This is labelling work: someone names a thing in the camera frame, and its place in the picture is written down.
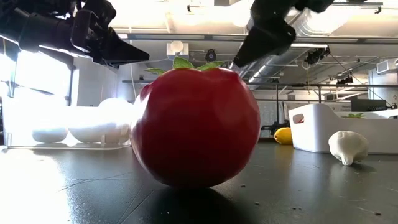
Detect white air conditioner unit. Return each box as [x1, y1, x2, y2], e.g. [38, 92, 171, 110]
[376, 58, 398, 75]

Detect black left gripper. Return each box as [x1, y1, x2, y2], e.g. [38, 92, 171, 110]
[70, 8, 150, 68]

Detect black floor stand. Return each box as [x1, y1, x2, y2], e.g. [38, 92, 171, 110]
[260, 120, 290, 137]

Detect white curtain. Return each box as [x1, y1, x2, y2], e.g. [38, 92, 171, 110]
[259, 100, 290, 138]

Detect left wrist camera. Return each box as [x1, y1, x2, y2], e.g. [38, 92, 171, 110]
[83, 0, 118, 29]

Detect white plastic basket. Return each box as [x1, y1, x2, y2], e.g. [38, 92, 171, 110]
[288, 103, 398, 155]

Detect frosted translucent plastic basket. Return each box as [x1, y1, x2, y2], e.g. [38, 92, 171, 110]
[2, 98, 138, 151]

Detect black computer monitor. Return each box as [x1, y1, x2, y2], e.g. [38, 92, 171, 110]
[350, 98, 388, 113]

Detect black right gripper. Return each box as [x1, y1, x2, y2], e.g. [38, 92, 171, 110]
[233, 0, 301, 68]

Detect white overhead camera box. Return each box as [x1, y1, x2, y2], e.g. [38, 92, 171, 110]
[166, 40, 190, 62]

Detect black track light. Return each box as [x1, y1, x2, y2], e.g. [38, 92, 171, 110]
[303, 46, 331, 65]
[335, 75, 354, 85]

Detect silver ventilation duct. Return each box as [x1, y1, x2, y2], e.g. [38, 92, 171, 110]
[229, 6, 358, 91]

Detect white toy garlic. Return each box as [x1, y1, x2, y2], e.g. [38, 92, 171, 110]
[328, 130, 369, 167]

